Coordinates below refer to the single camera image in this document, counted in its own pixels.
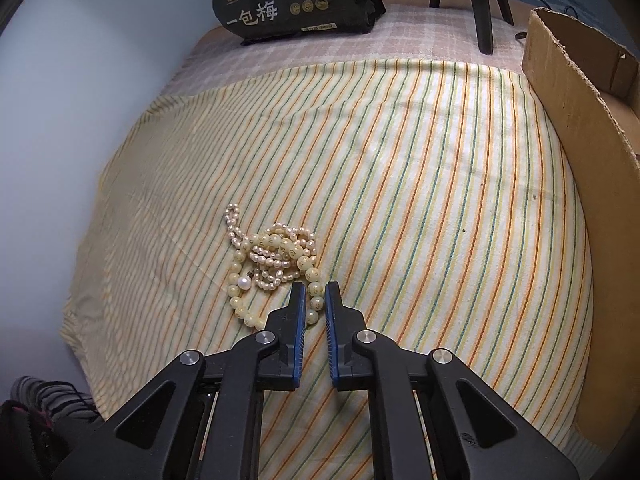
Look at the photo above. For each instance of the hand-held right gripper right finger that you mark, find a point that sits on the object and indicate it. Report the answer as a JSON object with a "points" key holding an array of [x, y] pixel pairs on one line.
{"points": [[331, 340]]}

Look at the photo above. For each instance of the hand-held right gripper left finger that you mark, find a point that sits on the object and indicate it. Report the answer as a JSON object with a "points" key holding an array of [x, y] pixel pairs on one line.
{"points": [[299, 340]]}

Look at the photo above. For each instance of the brown cardboard box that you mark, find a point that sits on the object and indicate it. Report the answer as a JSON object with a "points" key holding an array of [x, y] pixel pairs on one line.
{"points": [[590, 125]]}

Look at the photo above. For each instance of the yellow striped blanket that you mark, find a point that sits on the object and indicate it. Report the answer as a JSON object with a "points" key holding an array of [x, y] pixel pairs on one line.
{"points": [[425, 185]]}

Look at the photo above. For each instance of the grey striped cloth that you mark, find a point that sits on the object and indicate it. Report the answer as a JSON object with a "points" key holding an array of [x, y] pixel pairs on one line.
{"points": [[55, 395]]}

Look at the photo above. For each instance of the dark cloth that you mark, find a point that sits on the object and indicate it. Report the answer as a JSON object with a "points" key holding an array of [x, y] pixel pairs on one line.
{"points": [[25, 445]]}

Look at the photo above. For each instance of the pale checked bed sheet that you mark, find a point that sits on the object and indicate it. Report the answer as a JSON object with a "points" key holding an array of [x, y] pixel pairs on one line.
{"points": [[400, 35]]}

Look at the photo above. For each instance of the black printed bag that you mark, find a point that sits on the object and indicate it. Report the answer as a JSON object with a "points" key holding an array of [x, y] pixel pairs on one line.
{"points": [[300, 10]]}

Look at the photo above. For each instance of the black tripod stand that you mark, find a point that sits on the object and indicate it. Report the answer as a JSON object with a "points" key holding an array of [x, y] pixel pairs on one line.
{"points": [[484, 20]]}

